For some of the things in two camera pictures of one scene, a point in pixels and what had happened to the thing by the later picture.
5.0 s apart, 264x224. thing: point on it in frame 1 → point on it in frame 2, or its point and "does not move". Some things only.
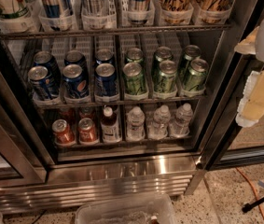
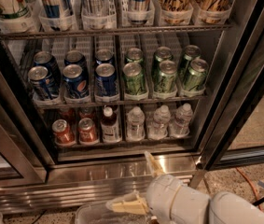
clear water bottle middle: [158, 128] does not move
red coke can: [87, 112] does not move
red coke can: [62, 133] does not move
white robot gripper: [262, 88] → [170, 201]
